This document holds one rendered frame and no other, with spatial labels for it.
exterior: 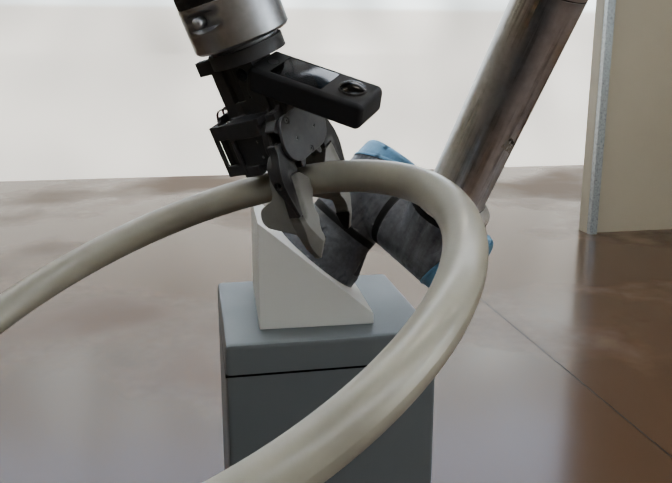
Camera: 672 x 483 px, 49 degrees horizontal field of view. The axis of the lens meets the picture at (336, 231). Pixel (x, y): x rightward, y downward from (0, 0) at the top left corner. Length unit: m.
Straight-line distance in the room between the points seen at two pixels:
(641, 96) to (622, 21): 0.60
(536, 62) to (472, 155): 0.19
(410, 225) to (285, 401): 0.40
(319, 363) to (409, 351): 1.01
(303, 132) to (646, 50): 5.65
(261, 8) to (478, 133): 0.68
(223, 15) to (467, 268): 0.33
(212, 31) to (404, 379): 0.38
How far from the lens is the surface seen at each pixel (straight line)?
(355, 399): 0.37
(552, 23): 1.20
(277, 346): 1.37
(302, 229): 0.70
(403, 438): 1.50
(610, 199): 6.27
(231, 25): 0.66
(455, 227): 0.49
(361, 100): 0.64
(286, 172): 0.68
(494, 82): 1.24
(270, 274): 1.39
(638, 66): 6.24
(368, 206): 1.44
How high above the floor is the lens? 1.35
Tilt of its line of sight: 13 degrees down
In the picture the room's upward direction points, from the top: straight up
